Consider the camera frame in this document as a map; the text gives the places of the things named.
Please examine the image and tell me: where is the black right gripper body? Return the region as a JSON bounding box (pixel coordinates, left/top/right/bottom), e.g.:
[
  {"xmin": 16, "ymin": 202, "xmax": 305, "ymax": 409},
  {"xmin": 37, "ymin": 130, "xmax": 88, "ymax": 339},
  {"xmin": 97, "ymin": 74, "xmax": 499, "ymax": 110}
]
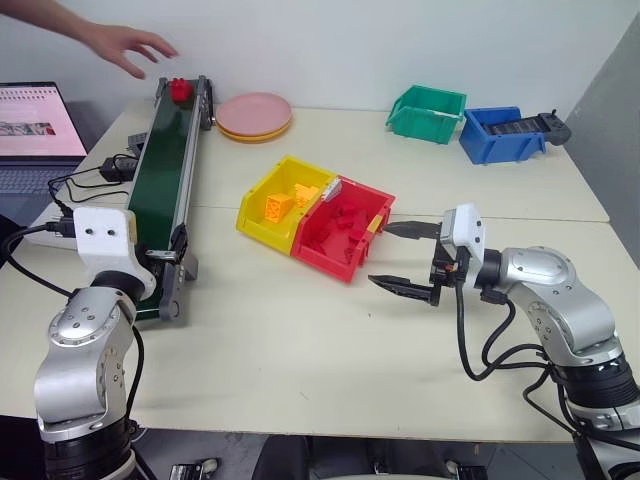
[{"xmin": 428, "ymin": 241, "xmax": 472, "ymax": 290}]

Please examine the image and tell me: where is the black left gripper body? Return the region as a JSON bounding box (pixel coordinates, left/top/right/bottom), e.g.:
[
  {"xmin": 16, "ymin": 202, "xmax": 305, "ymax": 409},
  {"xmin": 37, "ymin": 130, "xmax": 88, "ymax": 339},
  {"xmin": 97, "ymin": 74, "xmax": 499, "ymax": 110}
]
[{"xmin": 136, "ymin": 247, "xmax": 180, "ymax": 302}]

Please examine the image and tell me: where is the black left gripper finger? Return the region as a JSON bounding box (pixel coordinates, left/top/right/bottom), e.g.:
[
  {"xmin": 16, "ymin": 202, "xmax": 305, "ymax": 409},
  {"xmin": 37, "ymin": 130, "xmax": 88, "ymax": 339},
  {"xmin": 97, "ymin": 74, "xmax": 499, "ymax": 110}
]
[{"xmin": 171, "ymin": 224, "xmax": 191, "ymax": 266}]

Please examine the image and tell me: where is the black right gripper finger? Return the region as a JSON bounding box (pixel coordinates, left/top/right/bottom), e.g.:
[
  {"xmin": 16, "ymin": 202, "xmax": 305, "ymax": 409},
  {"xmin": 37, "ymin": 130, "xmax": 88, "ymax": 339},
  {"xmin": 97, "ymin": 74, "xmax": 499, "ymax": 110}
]
[
  {"xmin": 367, "ymin": 273, "xmax": 442, "ymax": 308},
  {"xmin": 384, "ymin": 219, "xmax": 445, "ymax": 242}
]

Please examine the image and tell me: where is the red toy block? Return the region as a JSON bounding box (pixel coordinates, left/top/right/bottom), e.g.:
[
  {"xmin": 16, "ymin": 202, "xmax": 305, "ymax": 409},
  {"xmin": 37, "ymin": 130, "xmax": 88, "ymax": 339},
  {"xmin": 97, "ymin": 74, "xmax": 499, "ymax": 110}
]
[{"xmin": 170, "ymin": 77, "xmax": 194, "ymax": 104}]

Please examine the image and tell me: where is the green belt conveyor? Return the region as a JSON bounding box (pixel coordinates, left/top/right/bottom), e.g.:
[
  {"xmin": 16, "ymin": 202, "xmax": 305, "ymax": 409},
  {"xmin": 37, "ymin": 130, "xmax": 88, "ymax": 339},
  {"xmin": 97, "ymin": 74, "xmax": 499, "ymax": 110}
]
[{"xmin": 127, "ymin": 74, "xmax": 216, "ymax": 324}]

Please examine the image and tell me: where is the person's bare hand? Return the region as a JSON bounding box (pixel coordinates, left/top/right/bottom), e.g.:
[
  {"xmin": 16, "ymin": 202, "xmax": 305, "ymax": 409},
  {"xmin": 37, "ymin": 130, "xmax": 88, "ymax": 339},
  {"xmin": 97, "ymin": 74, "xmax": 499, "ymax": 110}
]
[{"xmin": 78, "ymin": 20, "xmax": 180, "ymax": 80}]

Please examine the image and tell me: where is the red toy brick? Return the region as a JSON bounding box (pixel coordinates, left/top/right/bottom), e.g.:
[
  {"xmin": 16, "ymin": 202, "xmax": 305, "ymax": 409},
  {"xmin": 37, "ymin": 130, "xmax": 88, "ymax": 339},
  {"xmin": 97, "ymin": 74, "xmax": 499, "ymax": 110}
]
[
  {"xmin": 332, "ymin": 203, "xmax": 372, "ymax": 227},
  {"xmin": 305, "ymin": 230, "xmax": 335, "ymax": 254}
]

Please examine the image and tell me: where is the red plastic bin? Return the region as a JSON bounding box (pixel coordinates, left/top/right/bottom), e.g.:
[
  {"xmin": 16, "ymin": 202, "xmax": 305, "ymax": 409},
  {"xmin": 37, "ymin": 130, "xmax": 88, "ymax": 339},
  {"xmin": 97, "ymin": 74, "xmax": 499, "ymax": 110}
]
[{"xmin": 291, "ymin": 174, "xmax": 397, "ymax": 286}]

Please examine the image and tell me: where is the yellow plastic bin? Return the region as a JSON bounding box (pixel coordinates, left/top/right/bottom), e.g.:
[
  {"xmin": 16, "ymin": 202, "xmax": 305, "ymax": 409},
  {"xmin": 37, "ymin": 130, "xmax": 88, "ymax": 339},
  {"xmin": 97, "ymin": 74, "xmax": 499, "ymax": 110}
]
[{"xmin": 235, "ymin": 154, "xmax": 337, "ymax": 257}]

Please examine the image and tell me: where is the black power adapter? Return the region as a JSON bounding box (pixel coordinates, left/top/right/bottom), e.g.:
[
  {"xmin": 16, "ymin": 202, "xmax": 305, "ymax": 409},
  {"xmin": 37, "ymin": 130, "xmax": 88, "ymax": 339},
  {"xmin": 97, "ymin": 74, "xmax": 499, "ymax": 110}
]
[{"xmin": 99, "ymin": 154, "xmax": 137, "ymax": 184}]

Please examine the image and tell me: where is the yellow perforated toy block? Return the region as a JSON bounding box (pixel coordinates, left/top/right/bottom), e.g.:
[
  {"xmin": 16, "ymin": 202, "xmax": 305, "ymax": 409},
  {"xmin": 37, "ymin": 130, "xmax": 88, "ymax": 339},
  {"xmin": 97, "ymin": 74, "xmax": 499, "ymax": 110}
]
[{"xmin": 264, "ymin": 193, "xmax": 294, "ymax": 224}]

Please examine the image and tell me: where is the yellow stepped toy block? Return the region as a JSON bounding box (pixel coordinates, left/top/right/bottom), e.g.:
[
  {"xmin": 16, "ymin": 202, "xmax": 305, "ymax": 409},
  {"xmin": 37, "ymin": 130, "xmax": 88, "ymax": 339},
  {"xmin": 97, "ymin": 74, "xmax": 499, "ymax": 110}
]
[{"xmin": 291, "ymin": 183, "xmax": 321, "ymax": 207}]

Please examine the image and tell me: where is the green plastic bin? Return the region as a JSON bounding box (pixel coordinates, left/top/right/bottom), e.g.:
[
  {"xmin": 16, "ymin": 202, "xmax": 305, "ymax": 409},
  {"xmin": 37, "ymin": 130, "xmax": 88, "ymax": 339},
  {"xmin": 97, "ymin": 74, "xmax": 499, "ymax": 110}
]
[{"xmin": 385, "ymin": 84, "xmax": 468, "ymax": 146}]

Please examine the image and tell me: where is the blue plastic bin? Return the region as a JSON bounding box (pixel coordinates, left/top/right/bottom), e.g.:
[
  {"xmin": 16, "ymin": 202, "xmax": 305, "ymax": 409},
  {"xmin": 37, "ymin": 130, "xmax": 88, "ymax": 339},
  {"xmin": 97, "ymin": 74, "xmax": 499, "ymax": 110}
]
[{"xmin": 458, "ymin": 105, "xmax": 547, "ymax": 166}]

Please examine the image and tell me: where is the yellow plate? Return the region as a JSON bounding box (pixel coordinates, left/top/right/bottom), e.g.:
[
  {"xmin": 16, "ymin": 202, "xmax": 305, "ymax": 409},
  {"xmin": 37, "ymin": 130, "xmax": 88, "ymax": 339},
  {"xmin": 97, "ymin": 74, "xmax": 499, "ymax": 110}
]
[{"xmin": 215, "ymin": 119, "xmax": 292, "ymax": 145}]

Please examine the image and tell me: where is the pink plate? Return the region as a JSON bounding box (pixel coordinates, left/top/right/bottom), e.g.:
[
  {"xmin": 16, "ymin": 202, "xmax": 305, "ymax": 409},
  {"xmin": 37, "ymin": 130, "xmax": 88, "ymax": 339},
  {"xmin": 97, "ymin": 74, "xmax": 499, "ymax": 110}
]
[{"xmin": 215, "ymin": 91, "xmax": 294, "ymax": 136}]

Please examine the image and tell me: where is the black ribbed handheld controller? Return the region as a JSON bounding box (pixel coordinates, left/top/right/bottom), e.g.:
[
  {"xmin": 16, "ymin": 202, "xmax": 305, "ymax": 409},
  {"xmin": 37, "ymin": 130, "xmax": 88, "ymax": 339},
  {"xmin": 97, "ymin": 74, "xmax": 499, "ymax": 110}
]
[{"xmin": 482, "ymin": 108, "xmax": 573, "ymax": 147}]

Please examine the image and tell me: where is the open laptop computer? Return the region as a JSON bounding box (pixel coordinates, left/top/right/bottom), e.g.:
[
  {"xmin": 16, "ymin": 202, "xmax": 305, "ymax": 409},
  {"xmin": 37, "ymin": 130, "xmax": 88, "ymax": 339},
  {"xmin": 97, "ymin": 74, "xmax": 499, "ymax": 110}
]
[{"xmin": 0, "ymin": 81, "xmax": 90, "ymax": 211}]

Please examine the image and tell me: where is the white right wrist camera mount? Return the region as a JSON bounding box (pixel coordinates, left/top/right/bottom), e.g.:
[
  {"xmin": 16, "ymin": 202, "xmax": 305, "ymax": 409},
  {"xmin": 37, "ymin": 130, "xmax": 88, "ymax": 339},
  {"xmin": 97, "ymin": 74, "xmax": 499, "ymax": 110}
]
[{"xmin": 441, "ymin": 201, "xmax": 486, "ymax": 291}]

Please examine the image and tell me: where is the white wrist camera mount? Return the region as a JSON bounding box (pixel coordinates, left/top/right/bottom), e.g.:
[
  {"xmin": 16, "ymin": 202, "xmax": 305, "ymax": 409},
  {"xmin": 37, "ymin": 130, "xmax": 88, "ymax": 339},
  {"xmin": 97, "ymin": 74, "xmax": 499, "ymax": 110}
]
[
  {"xmin": 72, "ymin": 206, "xmax": 157, "ymax": 301},
  {"xmin": 441, "ymin": 201, "xmax": 486, "ymax": 291}
]

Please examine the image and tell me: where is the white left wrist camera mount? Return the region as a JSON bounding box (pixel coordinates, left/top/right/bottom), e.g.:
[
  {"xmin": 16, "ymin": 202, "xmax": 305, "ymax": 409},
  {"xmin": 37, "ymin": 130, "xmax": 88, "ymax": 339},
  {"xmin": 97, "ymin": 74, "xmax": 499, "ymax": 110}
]
[{"xmin": 72, "ymin": 206, "xmax": 157, "ymax": 301}]

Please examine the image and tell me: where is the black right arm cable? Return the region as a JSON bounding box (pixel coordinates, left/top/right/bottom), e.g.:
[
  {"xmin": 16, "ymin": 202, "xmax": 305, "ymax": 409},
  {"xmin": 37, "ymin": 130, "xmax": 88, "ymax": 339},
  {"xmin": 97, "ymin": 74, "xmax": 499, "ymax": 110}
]
[{"xmin": 453, "ymin": 249, "xmax": 549, "ymax": 383}]

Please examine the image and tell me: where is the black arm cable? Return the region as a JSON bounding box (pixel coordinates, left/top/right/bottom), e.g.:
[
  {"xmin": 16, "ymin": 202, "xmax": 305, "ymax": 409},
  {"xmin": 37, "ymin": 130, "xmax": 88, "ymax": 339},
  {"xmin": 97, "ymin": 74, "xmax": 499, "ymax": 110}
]
[
  {"xmin": 0, "ymin": 223, "xmax": 77, "ymax": 301},
  {"xmin": 453, "ymin": 249, "xmax": 549, "ymax": 383}
]

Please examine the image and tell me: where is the black adapter cable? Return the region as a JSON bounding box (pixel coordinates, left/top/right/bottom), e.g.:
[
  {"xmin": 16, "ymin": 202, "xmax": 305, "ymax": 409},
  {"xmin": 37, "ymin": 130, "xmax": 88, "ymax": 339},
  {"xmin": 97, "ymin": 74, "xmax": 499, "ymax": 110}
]
[{"xmin": 47, "ymin": 166, "xmax": 132, "ymax": 221}]

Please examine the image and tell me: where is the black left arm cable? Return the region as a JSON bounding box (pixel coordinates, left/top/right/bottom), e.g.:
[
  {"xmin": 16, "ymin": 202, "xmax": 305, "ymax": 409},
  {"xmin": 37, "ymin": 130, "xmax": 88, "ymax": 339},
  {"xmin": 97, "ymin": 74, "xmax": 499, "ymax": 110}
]
[{"xmin": 0, "ymin": 223, "xmax": 77, "ymax": 301}]

